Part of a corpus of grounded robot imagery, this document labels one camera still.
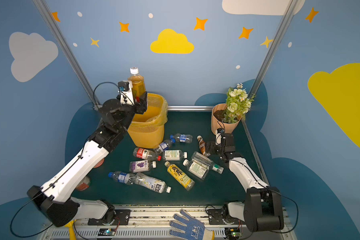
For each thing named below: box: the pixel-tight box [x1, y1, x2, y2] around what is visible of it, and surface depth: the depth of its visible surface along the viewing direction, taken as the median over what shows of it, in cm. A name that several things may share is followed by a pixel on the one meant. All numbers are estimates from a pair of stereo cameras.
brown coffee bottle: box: [197, 135, 206, 155], surface depth 100 cm
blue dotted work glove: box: [168, 208, 215, 240], surface depth 72 cm
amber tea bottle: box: [127, 67, 146, 102], surface depth 60 cm
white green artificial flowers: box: [221, 83, 256, 124], surface depth 93 cm
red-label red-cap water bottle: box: [133, 147, 162, 161], surface depth 94 cm
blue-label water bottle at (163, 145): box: [156, 139, 172, 152], surface depth 99 cm
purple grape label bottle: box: [129, 160, 157, 173], surface depth 91 cm
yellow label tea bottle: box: [164, 161, 196, 191], surface depth 85 cm
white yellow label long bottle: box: [133, 172, 172, 194], surface depth 82 cm
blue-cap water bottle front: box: [108, 170, 136, 185], surface depth 85 cm
